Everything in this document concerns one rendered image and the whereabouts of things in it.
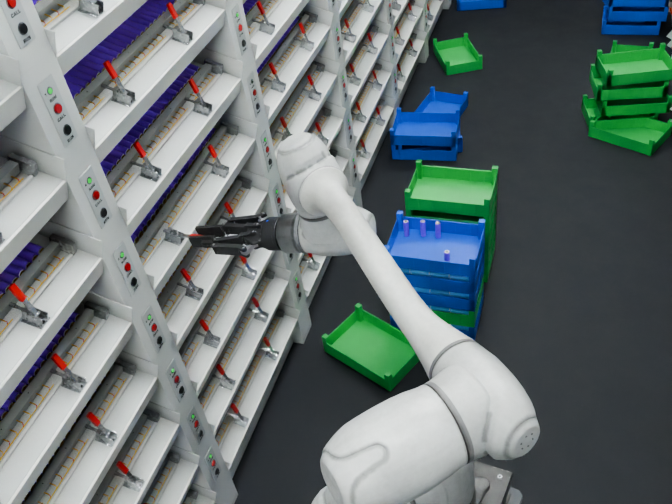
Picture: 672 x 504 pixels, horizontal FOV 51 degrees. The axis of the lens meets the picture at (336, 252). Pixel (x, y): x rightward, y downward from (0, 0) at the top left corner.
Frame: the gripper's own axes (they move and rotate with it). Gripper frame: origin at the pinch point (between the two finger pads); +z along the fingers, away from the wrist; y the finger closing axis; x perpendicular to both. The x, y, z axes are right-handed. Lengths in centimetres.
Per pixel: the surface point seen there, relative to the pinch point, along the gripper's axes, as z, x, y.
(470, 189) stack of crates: -33, -66, 102
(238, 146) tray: 9.3, -0.5, 38.9
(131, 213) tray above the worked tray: 4.3, 17.0, -12.3
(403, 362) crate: -14, -95, 43
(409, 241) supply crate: -17, -63, 70
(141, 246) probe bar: 12.1, 3.9, -7.5
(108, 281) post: 6.1, 10.1, -25.4
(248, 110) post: 5.5, 7.0, 44.5
